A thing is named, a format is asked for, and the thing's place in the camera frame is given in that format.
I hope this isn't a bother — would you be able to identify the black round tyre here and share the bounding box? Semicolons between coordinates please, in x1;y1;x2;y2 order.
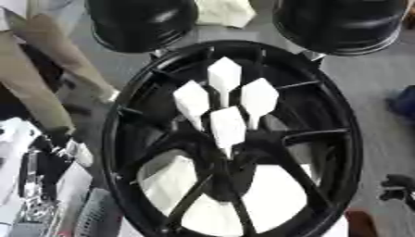
270;0;414;57
82;0;201;55

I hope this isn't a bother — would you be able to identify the black spoked wheel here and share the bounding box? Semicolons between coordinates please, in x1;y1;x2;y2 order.
100;40;365;237

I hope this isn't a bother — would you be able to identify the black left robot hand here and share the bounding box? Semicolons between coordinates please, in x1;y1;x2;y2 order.
18;127;96;202

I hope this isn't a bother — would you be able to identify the white crumpled cloth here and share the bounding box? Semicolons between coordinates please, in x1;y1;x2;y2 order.
193;0;259;29

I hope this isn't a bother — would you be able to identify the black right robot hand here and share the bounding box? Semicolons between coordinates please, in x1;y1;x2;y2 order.
377;173;415;212

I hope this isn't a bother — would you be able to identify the dark blue object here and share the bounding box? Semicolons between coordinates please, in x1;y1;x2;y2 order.
384;85;415;125

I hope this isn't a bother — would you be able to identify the person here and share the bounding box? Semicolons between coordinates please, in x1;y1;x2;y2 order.
0;0;122;135

